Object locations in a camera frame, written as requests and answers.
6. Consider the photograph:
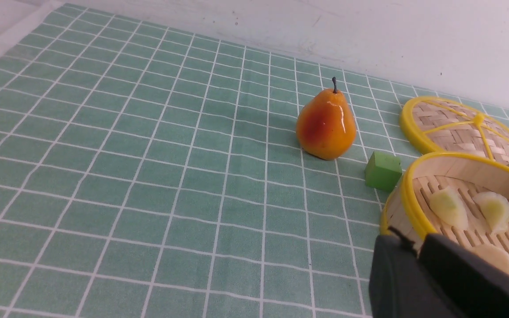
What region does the white dumpling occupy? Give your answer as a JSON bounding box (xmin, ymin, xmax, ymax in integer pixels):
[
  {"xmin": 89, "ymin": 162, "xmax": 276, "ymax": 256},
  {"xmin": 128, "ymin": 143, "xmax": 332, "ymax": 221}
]
[{"xmin": 470, "ymin": 244, "xmax": 509, "ymax": 275}]

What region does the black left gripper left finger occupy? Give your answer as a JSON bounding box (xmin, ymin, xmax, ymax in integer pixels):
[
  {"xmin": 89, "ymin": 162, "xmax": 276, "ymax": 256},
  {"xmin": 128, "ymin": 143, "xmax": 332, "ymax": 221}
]
[{"xmin": 369, "ymin": 226, "xmax": 458, "ymax": 318}]

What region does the green checkered tablecloth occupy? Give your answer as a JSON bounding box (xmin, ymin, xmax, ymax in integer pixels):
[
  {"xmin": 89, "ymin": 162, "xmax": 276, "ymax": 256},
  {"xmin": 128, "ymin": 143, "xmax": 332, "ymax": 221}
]
[{"xmin": 0, "ymin": 4, "xmax": 509, "ymax": 318}]

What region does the woven bamboo steamer lid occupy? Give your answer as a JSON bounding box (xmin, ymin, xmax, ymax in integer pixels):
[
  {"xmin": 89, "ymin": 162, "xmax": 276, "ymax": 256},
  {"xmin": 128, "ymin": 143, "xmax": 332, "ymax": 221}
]
[{"xmin": 399, "ymin": 96, "xmax": 509, "ymax": 164}]

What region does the bamboo steamer tray yellow rim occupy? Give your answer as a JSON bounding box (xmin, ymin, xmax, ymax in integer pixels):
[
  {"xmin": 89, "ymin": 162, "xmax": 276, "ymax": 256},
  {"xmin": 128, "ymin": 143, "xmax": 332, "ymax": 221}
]
[{"xmin": 380, "ymin": 152, "xmax": 509, "ymax": 254}]

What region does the orange red toy pear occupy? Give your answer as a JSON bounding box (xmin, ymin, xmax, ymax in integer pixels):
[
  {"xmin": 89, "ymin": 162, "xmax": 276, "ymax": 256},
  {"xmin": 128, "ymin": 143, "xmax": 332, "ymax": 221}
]
[{"xmin": 296, "ymin": 77, "xmax": 357, "ymax": 161}]

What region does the greenish dumpling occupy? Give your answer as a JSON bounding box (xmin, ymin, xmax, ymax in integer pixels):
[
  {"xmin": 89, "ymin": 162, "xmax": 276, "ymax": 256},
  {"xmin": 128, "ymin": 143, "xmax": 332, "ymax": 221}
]
[
  {"xmin": 473, "ymin": 191, "xmax": 509, "ymax": 234},
  {"xmin": 429, "ymin": 186, "xmax": 469, "ymax": 230}
]

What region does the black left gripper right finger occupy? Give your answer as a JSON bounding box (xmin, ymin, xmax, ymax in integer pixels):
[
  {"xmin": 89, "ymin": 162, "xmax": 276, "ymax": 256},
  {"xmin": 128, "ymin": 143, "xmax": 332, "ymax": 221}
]
[{"xmin": 419, "ymin": 234, "xmax": 509, "ymax": 318}]

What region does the green foam cube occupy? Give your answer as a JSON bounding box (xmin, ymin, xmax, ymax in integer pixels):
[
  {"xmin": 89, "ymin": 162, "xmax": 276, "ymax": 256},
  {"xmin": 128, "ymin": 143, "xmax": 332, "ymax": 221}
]
[{"xmin": 365, "ymin": 151, "xmax": 403, "ymax": 193}]

